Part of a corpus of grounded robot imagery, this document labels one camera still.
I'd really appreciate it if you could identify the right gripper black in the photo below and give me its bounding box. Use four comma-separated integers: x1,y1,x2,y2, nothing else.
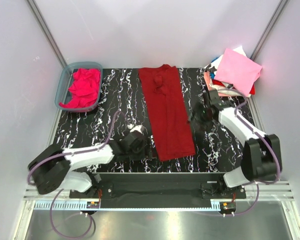
186,102,215,133

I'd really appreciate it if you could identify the dark red t shirt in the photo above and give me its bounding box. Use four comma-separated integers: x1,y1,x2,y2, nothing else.
138,64,196,162

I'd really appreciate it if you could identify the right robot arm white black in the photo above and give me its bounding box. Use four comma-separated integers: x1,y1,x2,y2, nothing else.
188,90,282,199

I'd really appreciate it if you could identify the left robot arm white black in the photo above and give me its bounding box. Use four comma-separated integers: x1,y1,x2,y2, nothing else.
27,130,152,198

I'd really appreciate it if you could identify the black marble pattern mat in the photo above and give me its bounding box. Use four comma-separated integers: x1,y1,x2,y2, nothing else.
51,68,244,173

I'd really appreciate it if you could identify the folded peach t shirt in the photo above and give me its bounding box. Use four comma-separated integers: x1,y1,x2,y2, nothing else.
203,71,242,97

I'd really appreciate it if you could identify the black white patterned t shirt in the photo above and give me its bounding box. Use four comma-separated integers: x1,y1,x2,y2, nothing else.
204,62,219,74

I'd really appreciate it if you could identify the folded red t shirt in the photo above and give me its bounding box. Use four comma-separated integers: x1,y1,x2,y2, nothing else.
211,79,255,97

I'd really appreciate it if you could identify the folded light pink t shirt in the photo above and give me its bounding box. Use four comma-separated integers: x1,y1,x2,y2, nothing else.
214,48,263,97

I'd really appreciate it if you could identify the left orange connector box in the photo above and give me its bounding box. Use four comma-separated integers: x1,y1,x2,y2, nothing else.
86,200,100,209

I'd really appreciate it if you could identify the orange connector box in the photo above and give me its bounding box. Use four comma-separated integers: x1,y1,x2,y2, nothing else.
221,201,236,210
86,200,100,209

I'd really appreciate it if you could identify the magenta pink t shirt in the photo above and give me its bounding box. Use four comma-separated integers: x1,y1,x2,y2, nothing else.
58,68,101,109

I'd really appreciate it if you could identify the teal plastic basket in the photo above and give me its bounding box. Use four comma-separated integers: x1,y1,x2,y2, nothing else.
54,61,103,113

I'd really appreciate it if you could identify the right orange connector box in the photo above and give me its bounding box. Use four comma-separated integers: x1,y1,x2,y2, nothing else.
221,201,236,210

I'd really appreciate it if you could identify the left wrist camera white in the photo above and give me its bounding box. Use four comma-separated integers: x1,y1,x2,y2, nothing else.
127,124,145,134

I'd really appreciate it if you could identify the aluminium frame rail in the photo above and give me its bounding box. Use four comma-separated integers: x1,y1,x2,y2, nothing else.
22,181,294,201

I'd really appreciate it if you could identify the right aluminium corner post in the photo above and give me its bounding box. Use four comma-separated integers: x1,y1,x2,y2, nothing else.
250,0,290,61

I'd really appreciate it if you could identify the aluminium corner post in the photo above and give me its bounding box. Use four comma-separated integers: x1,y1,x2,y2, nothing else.
25,0,67,68
250,0,290,61

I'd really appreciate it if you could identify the left aluminium corner post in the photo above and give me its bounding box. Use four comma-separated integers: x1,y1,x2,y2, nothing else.
25,0,67,68

